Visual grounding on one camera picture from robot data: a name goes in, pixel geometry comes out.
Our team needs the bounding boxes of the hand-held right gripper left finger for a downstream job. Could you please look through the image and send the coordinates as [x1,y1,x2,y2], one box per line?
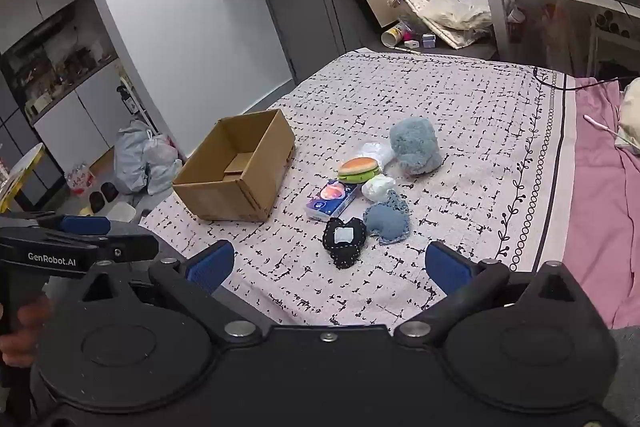
[80,239,263,341]

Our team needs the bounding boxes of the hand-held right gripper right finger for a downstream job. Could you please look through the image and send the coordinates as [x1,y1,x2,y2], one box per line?
[392,241,596,348]

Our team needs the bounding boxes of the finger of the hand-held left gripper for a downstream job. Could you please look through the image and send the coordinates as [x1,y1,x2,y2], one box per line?
[0,212,112,237]

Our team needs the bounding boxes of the brown cardboard box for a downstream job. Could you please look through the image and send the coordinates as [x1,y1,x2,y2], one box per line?
[171,108,297,224]

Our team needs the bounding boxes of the light blue plush toy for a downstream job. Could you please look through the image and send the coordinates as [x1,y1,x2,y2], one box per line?
[389,117,445,178]

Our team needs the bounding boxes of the person's left hand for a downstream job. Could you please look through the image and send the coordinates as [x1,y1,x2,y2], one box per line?
[0,296,55,369]

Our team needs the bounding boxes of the black slippers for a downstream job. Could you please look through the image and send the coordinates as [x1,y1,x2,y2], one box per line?
[89,182,120,212]

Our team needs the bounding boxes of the red printed bag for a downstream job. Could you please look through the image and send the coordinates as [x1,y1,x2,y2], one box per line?
[66,164,96,195]

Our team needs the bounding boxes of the yellow rimmed round board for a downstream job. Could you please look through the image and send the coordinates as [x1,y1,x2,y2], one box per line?
[0,143,47,214]

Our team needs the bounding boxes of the grey plastic bag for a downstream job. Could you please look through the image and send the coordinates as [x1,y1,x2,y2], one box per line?
[114,119,153,194]

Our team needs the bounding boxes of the white plastic bag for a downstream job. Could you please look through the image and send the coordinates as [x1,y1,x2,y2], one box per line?
[144,132,183,195]

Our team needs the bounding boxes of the black heart cushion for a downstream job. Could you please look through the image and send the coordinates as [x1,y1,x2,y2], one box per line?
[322,217,370,270]

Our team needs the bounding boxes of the white crumpled cloth ball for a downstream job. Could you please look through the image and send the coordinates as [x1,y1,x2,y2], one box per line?
[361,174,397,202]

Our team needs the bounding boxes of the blue tissue packet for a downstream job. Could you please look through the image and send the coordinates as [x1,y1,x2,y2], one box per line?
[304,179,362,223]

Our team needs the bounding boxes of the hamburger plush toy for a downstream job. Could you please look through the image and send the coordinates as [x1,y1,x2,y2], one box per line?
[337,157,383,185]

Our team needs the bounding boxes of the white plastic wrapped bundle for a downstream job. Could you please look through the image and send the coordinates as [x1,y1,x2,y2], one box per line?
[356,141,396,168]

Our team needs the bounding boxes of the pink bed sheet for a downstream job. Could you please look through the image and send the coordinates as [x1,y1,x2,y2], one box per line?
[562,77,640,330]

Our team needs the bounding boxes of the white black printed blanket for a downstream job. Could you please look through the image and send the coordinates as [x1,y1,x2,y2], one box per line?
[139,49,578,325]

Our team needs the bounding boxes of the cream pillow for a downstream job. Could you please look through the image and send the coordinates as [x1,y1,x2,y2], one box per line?
[614,78,640,155]

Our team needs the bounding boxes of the plastic bags pile on floor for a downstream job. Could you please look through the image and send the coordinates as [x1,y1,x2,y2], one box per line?
[389,0,491,50]

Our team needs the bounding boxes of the clear bag of cream cloth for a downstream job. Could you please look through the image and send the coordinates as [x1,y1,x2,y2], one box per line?
[420,0,493,32]

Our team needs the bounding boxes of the white cable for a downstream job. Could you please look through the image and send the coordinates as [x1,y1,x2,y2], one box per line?
[584,116,640,148]

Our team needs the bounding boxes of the black cable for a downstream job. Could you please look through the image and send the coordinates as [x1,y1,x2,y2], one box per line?
[532,67,636,92]

